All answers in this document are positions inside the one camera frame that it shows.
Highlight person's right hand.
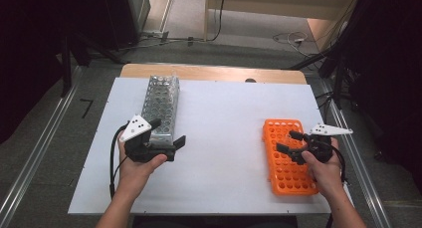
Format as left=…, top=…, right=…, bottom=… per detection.
left=301, top=137, right=344, bottom=193

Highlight aluminium floor rail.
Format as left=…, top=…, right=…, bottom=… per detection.
left=0, top=65, right=84, bottom=224
left=317, top=78, right=392, bottom=228

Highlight dark cabinet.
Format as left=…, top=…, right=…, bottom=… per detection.
left=99, top=0, right=152, bottom=52

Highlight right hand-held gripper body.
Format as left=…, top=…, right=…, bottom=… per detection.
left=288, top=122, right=354, bottom=164

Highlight orange plastic test tube rack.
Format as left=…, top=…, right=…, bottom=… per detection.
left=262, top=118, right=320, bottom=196

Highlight person's left hand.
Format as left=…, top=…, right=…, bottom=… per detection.
left=115, top=131, right=168, bottom=192

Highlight beige wooden shelf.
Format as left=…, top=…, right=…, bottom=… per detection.
left=203, top=0, right=362, bottom=42

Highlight hanging black cable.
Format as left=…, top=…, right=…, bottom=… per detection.
left=207, top=0, right=228, bottom=43

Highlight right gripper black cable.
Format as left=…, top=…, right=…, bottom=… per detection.
left=331, top=144, right=348, bottom=184

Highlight person's dark clothing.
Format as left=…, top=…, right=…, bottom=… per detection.
left=132, top=215, right=298, bottom=228

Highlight black floor cables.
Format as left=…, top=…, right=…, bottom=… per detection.
left=315, top=90, right=336, bottom=122

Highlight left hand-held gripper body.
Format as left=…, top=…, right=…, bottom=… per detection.
left=119, top=114, right=177, bottom=163

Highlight black metal stand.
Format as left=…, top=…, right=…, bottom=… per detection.
left=288, top=38, right=352, bottom=110
left=59, top=32, right=127, bottom=98

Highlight silver metal test tube rack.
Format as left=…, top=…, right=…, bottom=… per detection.
left=140, top=75, right=181, bottom=146

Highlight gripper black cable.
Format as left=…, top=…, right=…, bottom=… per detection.
left=331, top=144, right=348, bottom=184
left=108, top=122, right=130, bottom=199

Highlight white floor cable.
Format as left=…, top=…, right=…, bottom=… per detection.
left=272, top=31, right=312, bottom=57

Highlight white board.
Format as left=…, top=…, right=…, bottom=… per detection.
left=68, top=77, right=342, bottom=216

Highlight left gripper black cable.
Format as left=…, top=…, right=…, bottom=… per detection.
left=108, top=122, right=130, bottom=199

